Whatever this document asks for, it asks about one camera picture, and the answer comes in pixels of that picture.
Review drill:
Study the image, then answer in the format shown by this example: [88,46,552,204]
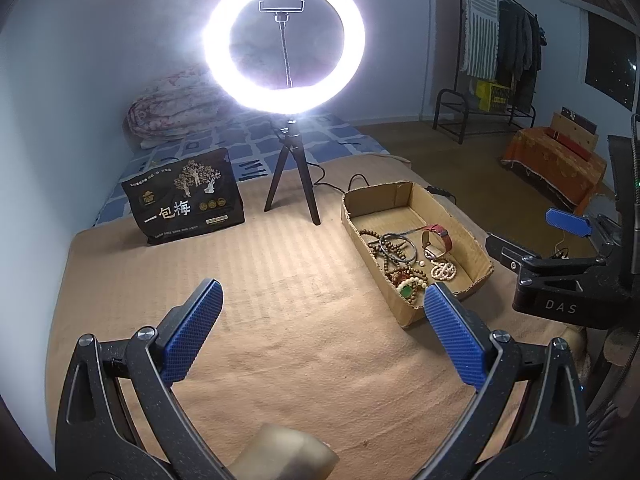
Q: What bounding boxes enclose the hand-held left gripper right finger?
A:
[422,282,588,480]

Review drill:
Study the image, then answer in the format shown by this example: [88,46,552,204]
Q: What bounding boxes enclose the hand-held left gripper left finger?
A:
[56,277,236,480]

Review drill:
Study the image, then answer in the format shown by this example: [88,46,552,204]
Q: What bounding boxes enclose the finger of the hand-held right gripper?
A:
[546,208,621,256]
[485,234,608,286]

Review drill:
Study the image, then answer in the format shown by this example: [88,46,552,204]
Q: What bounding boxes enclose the cream bead bracelet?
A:
[431,258,457,282]

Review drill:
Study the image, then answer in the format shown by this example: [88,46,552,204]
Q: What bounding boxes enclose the red strap wristwatch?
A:
[421,225,454,261]

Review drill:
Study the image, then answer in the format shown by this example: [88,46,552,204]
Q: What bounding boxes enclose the thin metal bangle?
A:
[380,234,419,264]

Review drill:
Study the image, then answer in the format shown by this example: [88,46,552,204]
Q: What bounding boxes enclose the cardboard box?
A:
[341,181,494,329]

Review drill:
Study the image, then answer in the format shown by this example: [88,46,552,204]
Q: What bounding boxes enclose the person's right hand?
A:
[602,329,640,366]

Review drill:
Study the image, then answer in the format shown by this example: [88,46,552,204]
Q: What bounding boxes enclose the person's left hand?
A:
[239,422,341,480]

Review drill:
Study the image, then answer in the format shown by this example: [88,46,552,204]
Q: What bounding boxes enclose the wooden box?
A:
[550,107,599,153]

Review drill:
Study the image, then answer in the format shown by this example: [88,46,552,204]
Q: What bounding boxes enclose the black snack bag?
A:
[121,147,247,246]

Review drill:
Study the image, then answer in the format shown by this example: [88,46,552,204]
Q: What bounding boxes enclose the striped cloth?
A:
[587,400,640,468]

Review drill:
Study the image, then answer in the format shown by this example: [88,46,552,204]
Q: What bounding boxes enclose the yellow crate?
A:
[475,79,511,111]

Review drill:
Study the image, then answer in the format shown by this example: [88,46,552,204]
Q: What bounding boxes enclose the window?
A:
[580,7,640,111]

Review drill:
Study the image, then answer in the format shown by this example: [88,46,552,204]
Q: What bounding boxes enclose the hanging dark clothes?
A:
[496,0,543,111]

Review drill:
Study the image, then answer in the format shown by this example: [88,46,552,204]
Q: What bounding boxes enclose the striped hanging towel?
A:
[460,0,501,78]

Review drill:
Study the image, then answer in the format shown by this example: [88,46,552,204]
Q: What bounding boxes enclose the folded floral quilt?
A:
[124,67,236,148]

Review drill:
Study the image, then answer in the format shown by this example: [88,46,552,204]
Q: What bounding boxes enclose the black clothes rack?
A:
[457,0,543,126]

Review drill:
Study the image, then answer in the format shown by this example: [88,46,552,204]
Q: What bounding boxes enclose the phone holder clamp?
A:
[259,0,305,88]

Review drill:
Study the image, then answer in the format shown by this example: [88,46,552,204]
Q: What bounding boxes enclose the brown wooden bead bracelet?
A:
[387,266,429,307]

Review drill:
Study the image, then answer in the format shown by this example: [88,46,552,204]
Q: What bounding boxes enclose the brown wooden bead necklace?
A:
[360,230,401,281]

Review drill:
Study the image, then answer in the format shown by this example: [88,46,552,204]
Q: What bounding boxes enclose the black power cable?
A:
[312,172,456,202]

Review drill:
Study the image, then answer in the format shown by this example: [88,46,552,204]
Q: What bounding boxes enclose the ring light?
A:
[202,0,368,113]

